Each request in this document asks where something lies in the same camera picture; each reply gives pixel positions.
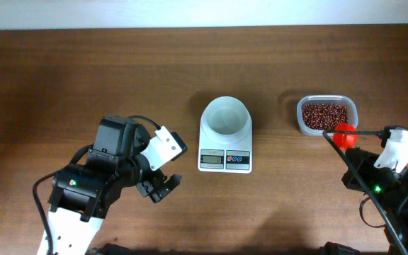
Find white digital kitchen scale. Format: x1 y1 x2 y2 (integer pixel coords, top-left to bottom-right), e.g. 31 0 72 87
197 115 254 174

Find clear plastic bean container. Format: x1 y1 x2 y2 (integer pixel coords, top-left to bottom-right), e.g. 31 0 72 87
296 95 358 136

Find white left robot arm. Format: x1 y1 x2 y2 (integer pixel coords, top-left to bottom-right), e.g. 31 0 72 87
33 115 187 254

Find black right camera cable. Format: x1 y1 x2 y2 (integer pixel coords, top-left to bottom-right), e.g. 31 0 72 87
322 129 408 255

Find red adzuki beans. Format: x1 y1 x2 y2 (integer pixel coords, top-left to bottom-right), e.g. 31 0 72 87
301 103 348 130

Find white round bowl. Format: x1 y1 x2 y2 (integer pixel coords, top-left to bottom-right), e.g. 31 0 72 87
202 96 251 135

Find orange measuring scoop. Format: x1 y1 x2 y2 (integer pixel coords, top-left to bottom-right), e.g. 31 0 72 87
333 123 357 150

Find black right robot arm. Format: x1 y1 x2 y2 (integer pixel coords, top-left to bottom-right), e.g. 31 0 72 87
345 147 408 253

